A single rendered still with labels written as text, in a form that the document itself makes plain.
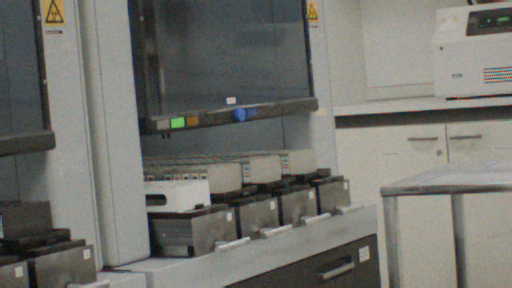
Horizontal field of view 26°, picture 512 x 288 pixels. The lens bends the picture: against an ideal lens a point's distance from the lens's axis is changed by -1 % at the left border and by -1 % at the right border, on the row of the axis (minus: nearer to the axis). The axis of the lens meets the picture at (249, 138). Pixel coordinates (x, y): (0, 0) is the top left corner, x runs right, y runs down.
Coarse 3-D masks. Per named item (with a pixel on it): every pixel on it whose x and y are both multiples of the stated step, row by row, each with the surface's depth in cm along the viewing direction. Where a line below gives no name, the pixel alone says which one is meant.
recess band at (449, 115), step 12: (456, 108) 428; (468, 108) 425; (480, 108) 422; (492, 108) 420; (504, 108) 417; (336, 120) 458; (348, 120) 455; (360, 120) 452; (372, 120) 449; (384, 120) 446; (396, 120) 443; (408, 120) 440; (420, 120) 437; (432, 120) 434; (444, 120) 431; (456, 120) 428; (468, 120) 425; (480, 120) 423
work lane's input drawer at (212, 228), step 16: (208, 208) 207; (224, 208) 211; (160, 224) 205; (176, 224) 203; (192, 224) 201; (208, 224) 205; (224, 224) 209; (160, 240) 205; (176, 240) 203; (192, 240) 201; (208, 240) 205; (224, 240) 209; (240, 240) 206
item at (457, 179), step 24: (456, 168) 237; (480, 168) 232; (504, 168) 227; (384, 192) 214; (408, 192) 211; (432, 192) 209; (456, 192) 207; (480, 192) 205; (504, 192) 202; (384, 216) 214; (456, 216) 251; (456, 240) 252; (456, 264) 252
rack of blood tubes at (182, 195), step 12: (192, 180) 214; (204, 180) 211; (156, 192) 207; (168, 192) 205; (180, 192) 205; (192, 192) 208; (204, 192) 211; (156, 204) 220; (168, 204) 206; (180, 204) 205; (192, 204) 207; (204, 204) 211
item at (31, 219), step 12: (24, 204) 178; (36, 204) 179; (48, 204) 181; (0, 216) 173; (12, 216) 174; (24, 216) 177; (36, 216) 179; (48, 216) 181; (0, 228) 173; (12, 228) 174; (24, 228) 176; (36, 228) 179; (48, 228) 181
